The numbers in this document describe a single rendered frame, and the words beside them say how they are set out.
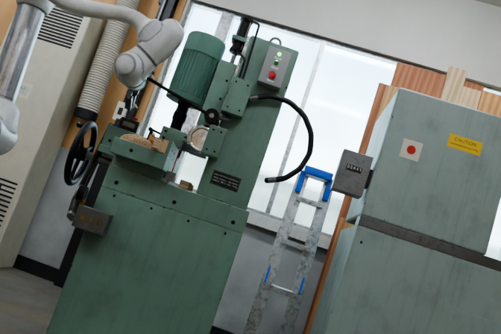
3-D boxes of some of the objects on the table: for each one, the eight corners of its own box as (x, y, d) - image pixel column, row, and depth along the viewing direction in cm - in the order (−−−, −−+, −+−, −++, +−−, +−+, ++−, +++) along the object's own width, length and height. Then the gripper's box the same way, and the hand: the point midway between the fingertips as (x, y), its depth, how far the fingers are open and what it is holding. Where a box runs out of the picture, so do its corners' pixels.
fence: (175, 168, 262) (179, 157, 263) (178, 169, 262) (183, 158, 263) (164, 153, 203) (169, 139, 204) (168, 154, 203) (173, 141, 204)
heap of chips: (121, 140, 212) (124, 131, 213) (155, 152, 213) (158, 143, 213) (117, 137, 203) (121, 127, 204) (152, 149, 204) (156, 140, 204)
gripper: (127, 112, 200) (136, 122, 221) (159, 55, 204) (165, 70, 225) (109, 103, 200) (119, 113, 221) (142, 45, 204) (149, 62, 225)
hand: (142, 91), depth 222 cm, fingers open, 13 cm apart
